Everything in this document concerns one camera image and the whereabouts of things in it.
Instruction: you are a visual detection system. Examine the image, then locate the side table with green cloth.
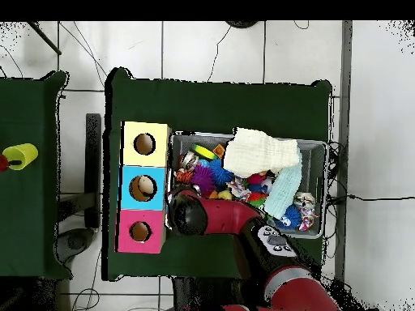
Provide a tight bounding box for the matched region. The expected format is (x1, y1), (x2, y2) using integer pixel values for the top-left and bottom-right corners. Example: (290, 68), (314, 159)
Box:
(0, 70), (71, 279)

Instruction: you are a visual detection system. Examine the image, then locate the small blue spiky ball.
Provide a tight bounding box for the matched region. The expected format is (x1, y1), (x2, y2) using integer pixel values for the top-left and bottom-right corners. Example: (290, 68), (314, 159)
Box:
(281, 206), (304, 231)

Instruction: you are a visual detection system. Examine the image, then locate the black panel on stand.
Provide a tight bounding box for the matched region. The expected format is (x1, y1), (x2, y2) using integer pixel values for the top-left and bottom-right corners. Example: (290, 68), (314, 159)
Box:
(57, 113), (104, 257)

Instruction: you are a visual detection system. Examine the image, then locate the wooden box with three holes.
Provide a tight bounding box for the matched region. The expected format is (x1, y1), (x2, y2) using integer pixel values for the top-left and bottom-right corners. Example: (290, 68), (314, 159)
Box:
(116, 121), (173, 255)

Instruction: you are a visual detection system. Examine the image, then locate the black round base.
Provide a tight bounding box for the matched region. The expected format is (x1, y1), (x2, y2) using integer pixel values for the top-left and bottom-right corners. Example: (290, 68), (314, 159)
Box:
(225, 20), (260, 30)

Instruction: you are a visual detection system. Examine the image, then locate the dark green table cloth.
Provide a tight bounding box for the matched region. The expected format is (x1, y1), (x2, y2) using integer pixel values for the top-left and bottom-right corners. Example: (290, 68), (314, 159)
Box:
(103, 67), (335, 283)

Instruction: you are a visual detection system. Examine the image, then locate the yellow-green plastic toy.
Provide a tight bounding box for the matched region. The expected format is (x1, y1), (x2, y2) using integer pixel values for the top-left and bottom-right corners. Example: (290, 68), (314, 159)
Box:
(194, 143), (218, 162)

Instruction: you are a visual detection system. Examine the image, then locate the light blue knitted cloth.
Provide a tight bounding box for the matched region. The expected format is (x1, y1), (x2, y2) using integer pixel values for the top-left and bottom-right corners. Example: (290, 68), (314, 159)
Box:
(264, 161), (304, 219)

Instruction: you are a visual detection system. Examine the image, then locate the yellow-green plastic cup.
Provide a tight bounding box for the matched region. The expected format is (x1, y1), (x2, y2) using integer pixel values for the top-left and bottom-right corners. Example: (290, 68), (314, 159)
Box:
(2, 143), (40, 172)

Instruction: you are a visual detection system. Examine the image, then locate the shallow clear mesh bin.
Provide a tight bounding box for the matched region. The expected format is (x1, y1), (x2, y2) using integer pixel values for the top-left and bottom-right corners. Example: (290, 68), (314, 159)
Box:
(167, 131), (328, 240)

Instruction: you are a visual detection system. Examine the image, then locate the large blue spiky ball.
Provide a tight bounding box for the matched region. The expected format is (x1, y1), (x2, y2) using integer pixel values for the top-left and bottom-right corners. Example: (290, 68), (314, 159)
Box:
(208, 158), (234, 188)

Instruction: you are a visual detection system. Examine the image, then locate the crushed printed can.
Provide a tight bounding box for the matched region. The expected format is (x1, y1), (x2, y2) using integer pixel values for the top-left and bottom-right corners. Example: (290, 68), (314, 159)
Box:
(293, 190), (317, 208)

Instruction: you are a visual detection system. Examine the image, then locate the striped tiger toy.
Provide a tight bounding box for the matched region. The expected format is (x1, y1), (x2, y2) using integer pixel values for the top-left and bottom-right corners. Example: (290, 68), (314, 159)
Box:
(176, 168), (195, 185)

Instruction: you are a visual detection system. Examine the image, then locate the crushed silver can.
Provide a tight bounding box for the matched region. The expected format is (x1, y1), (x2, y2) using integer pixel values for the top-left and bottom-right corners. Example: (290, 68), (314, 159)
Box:
(181, 151), (199, 171)

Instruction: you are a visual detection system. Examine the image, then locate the cream waffle cloth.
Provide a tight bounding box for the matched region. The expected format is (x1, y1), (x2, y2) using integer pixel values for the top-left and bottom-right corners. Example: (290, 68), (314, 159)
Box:
(223, 127), (302, 179)

